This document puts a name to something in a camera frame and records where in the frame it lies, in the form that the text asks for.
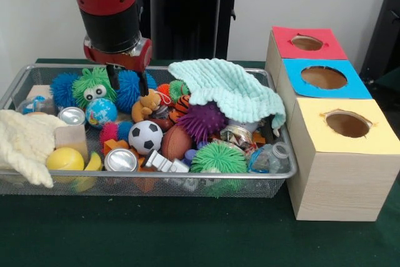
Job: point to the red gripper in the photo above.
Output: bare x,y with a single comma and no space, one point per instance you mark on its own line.
119,59

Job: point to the mint green knitted cloth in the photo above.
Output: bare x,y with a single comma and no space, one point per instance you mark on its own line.
231,89

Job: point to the cream knitted cloth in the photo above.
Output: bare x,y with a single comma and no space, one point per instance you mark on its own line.
25,145

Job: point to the clear shallow bin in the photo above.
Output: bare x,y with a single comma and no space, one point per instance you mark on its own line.
37,182

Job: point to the large blue spiky ball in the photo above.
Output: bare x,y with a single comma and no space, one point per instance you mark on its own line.
131,89

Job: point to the green fuzzy monster toy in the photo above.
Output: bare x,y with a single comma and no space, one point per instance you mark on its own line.
94,89

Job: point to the small soccer ball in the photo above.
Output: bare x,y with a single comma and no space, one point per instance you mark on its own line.
145,137

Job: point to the orange plastic grid block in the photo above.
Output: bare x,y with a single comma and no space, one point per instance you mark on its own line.
115,146

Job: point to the purple spiky ball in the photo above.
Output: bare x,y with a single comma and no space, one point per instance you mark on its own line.
201,122

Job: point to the plain yellow ball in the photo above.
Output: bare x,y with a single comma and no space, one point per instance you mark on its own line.
65,159

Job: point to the green spiky ball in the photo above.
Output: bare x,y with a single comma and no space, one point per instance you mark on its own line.
219,157

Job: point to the dark green table cloth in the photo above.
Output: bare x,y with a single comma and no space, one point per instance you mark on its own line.
156,236

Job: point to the crushed plastic water bottle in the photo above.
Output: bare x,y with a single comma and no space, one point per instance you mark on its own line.
270,157

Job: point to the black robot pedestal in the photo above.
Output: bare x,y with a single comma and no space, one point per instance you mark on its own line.
187,17

